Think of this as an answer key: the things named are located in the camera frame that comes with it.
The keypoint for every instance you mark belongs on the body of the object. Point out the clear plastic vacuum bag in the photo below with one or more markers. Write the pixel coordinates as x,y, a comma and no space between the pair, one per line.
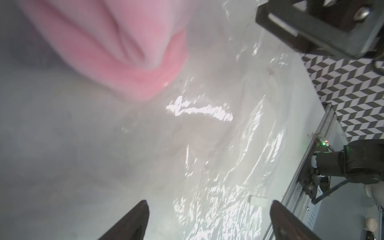
208,154

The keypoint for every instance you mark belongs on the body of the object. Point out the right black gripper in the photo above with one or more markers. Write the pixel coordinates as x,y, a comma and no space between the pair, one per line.
345,29

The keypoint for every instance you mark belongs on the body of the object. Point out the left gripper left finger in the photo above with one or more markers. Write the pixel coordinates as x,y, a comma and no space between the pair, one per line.
131,226

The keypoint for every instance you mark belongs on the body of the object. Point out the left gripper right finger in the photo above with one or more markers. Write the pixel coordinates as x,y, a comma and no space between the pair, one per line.
288,227

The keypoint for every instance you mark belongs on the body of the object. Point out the pink towel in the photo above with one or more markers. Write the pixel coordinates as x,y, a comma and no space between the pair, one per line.
135,48

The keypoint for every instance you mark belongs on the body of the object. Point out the aluminium front rail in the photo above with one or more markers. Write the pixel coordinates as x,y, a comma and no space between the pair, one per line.
329,135

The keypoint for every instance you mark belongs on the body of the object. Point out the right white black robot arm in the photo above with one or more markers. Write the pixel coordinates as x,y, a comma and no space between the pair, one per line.
361,161

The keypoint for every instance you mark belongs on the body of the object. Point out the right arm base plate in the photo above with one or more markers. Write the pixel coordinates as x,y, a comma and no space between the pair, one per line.
312,182

